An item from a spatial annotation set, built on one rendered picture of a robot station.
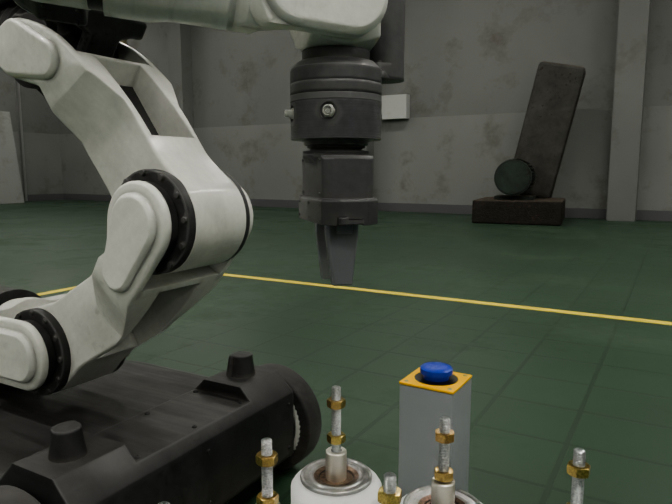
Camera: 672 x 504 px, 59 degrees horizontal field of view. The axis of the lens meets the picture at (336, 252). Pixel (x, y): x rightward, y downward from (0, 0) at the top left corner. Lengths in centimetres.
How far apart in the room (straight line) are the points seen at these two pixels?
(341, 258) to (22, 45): 61
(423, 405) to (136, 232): 42
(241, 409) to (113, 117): 49
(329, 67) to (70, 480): 57
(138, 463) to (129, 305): 21
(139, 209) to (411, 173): 777
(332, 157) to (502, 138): 757
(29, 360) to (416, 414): 60
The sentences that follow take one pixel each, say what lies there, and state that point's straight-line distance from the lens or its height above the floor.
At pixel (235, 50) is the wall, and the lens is 1027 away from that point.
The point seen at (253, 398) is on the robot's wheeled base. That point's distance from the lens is 104.
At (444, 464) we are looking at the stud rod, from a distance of 60.
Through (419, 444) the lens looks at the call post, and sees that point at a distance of 77.
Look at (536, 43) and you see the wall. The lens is 816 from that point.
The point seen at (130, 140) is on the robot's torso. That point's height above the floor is 61.
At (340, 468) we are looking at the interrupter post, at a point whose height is 27.
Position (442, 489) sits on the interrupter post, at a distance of 61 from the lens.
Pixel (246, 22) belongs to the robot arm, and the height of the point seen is 70.
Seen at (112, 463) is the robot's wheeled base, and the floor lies 20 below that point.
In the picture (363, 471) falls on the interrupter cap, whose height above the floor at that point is 25.
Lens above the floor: 57
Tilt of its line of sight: 8 degrees down
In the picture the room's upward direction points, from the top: straight up
